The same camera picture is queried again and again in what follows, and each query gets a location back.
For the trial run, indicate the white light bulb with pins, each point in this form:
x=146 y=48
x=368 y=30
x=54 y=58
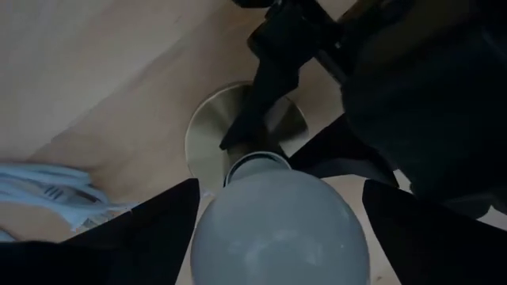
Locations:
x=277 y=229

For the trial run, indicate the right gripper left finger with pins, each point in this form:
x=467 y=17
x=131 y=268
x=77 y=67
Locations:
x=150 y=245

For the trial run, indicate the brass lamp socket base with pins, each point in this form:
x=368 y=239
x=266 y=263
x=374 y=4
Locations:
x=210 y=130

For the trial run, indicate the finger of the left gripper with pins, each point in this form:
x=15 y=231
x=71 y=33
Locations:
x=261 y=103
x=344 y=154

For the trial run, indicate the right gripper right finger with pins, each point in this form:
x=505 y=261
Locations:
x=435 y=249

